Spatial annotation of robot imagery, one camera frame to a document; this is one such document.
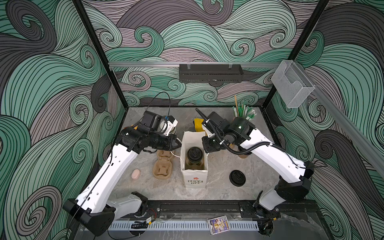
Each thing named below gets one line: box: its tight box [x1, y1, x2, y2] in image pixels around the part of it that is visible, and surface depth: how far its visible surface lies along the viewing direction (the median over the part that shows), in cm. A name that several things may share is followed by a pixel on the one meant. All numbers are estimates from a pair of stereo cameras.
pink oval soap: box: [131, 168, 141, 180], surface depth 85 cm
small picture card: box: [207, 215, 231, 235], surface depth 69 cm
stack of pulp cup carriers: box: [153, 150, 172, 179], surface depth 86 cm
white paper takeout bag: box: [180, 131, 208, 189], surface depth 72 cm
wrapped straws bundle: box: [232, 95, 257, 121], surface depth 94 cm
